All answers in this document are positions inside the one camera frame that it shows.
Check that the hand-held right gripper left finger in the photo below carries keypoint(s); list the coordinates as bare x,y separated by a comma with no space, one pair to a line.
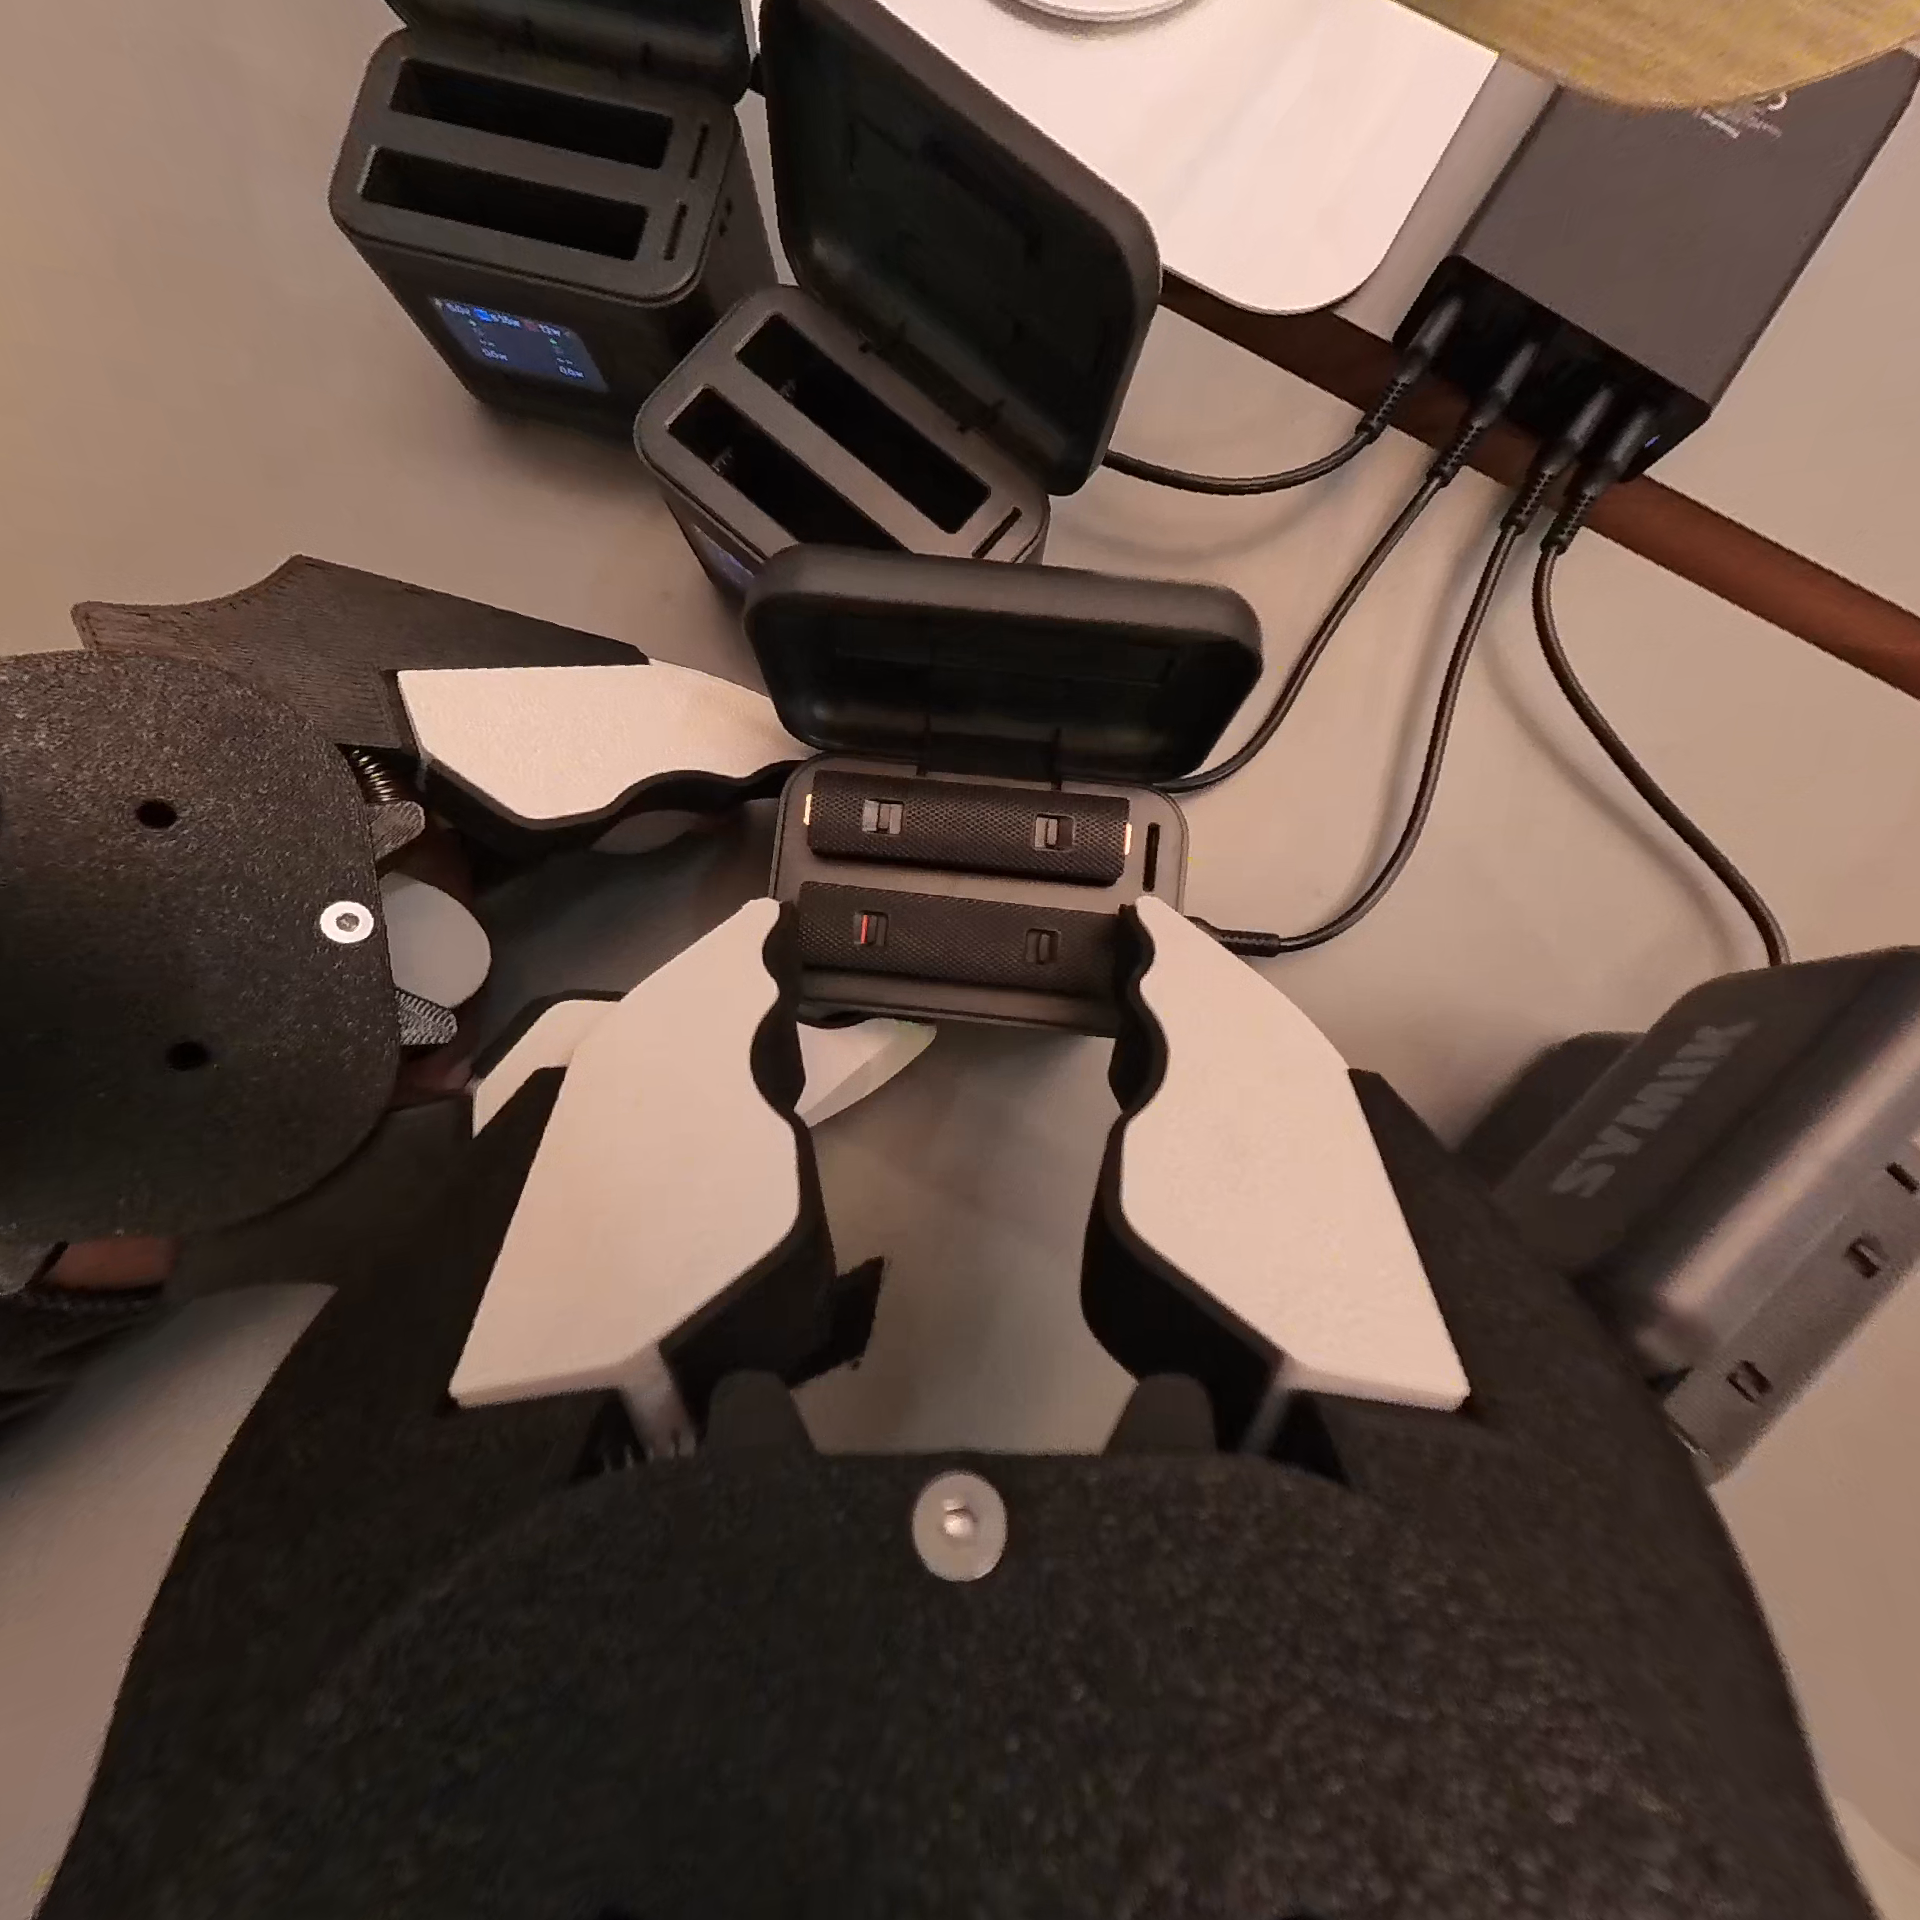
631,1201

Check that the white stand base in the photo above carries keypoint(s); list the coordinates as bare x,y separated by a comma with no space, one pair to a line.
1291,151

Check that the black multi-port power hub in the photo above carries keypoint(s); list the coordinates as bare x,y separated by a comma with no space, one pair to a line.
1680,241

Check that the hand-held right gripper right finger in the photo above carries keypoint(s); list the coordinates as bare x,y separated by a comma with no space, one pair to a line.
1291,1201

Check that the black battery charging case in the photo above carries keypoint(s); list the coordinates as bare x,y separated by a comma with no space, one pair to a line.
990,646
1741,1201
541,330
961,241

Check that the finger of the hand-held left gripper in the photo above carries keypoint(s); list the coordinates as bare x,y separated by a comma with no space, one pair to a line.
587,737
547,1056

